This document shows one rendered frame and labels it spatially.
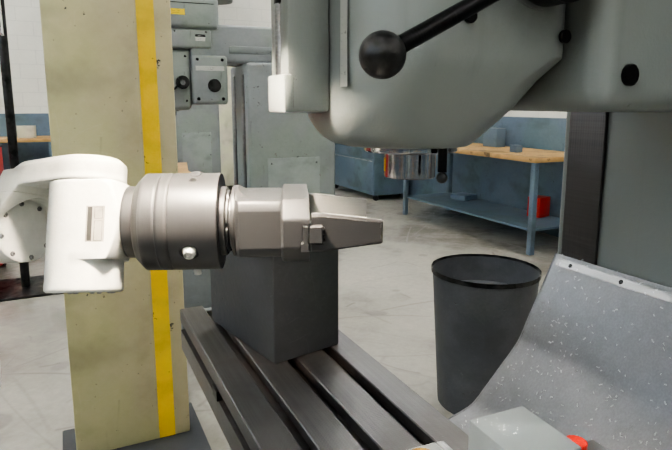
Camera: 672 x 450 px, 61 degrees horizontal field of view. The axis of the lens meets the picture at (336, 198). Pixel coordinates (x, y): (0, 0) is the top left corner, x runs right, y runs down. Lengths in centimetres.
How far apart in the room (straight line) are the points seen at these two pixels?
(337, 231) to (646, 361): 46
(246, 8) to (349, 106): 956
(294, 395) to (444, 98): 48
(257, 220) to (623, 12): 34
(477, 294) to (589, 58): 195
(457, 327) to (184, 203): 208
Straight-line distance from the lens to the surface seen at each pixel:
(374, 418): 75
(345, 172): 857
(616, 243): 85
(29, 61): 947
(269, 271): 83
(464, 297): 242
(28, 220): 62
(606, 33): 51
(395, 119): 44
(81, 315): 229
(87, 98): 216
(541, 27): 49
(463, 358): 254
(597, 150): 85
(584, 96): 52
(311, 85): 46
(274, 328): 85
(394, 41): 36
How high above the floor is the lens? 135
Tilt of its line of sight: 10 degrees down
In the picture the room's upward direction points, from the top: straight up
